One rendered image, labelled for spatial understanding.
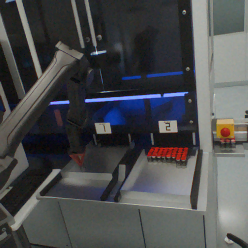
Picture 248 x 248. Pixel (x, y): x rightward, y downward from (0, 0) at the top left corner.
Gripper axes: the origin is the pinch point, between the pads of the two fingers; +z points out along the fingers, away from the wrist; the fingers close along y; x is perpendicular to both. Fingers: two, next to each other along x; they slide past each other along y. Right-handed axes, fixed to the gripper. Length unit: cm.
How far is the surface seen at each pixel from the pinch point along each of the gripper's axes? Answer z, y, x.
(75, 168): 4.1, 2.5, 4.2
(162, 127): -9.6, 8.0, -40.9
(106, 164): 4.0, 3.1, -11.3
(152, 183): 4.1, -17.1, -32.8
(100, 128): -10.1, 17.2, -8.8
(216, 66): 41, 445, -188
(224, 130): -9, -3, -66
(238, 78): 70, 434, -227
